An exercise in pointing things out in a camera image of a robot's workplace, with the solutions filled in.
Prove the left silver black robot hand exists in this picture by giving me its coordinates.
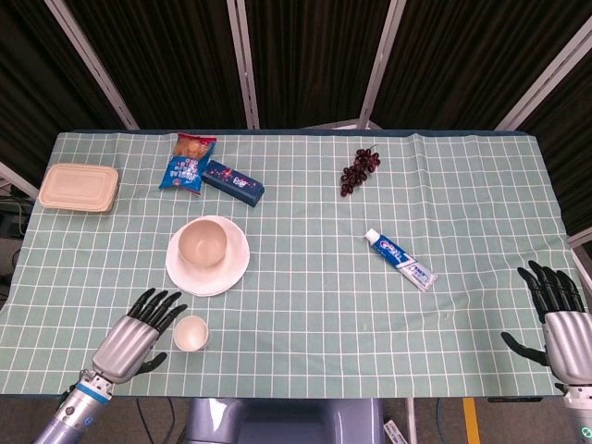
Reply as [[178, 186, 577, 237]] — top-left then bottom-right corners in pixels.
[[91, 287, 189, 385]]

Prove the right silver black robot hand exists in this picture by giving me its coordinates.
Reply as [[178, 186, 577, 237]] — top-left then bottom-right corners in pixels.
[[500, 260, 592, 388]]

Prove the white paper cup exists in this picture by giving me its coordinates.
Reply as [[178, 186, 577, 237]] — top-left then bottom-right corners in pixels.
[[173, 315, 210, 354]]

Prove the beige bowl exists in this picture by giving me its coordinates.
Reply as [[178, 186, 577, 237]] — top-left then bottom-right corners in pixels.
[[178, 218, 228, 268]]

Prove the white paper plate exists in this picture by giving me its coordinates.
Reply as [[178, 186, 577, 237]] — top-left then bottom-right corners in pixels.
[[165, 215, 252, 298]]

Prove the beige lidded lunch box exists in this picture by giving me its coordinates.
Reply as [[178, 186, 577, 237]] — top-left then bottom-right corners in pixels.
[[37, 162, 120, 215]]

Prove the grey blue robot torso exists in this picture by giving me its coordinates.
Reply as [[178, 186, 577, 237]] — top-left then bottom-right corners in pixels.
[[184, 397, 385, 444]]

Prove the white table leg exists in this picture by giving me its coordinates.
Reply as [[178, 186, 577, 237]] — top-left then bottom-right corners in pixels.
[[405, 397, 418, 444]]

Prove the blue white toothpaste tube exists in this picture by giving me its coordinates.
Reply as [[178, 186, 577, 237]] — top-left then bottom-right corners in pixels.
[[364, 228, 438, 292]]

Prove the blue snack bag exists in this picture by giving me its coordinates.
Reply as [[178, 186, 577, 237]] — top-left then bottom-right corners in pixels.
[[158, 132, 217, 195]]

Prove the dark pleated curtain panel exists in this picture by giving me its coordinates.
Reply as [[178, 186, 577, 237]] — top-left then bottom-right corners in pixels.
[[244, 0, 394, 130], [374, 0, 592, 130], [517, 73, 592, 237], [64, 0, 249, 130], [0, 0, 129, 186]]

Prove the dark blue rectangular box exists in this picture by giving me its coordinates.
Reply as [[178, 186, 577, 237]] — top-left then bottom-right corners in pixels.
[[201, 159, 266, 207]]

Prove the green checked tablecloth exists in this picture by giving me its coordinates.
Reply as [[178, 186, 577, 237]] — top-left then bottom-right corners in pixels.
[[0, 130, 592, 400]]

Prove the dark purple grape bunch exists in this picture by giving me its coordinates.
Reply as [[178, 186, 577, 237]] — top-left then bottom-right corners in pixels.
[[340, 145, 382, 197]]

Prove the white partition frame post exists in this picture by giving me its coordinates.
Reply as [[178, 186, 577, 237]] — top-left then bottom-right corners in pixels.
[[0, 160, 41, 200], [44, 0, 140, 130], [226, 0, 261, 130], [493, 22, 592, 132], [567, 230, 592, 297], [358, 0, 408, 130]]

